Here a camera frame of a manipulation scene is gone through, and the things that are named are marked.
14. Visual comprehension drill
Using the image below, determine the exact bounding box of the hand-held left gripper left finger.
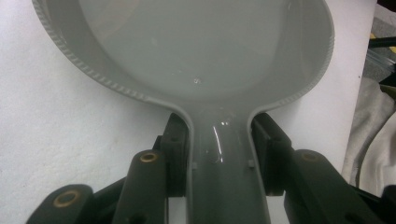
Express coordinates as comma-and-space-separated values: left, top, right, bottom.
152, 112, 191, 199

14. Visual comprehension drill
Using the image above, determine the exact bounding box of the grey dustpan with orange edge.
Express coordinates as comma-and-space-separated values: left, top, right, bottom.
31, 0, 335, 224

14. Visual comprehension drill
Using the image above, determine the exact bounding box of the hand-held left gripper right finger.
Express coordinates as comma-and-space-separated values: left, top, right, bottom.
250, 112, 295, 197

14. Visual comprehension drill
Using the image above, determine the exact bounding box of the pale cloth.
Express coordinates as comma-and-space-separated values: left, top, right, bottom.
341, 76, 396, 197

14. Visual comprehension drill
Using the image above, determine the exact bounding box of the white board sheet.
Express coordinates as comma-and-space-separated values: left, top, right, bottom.
0, 0, 378, 224

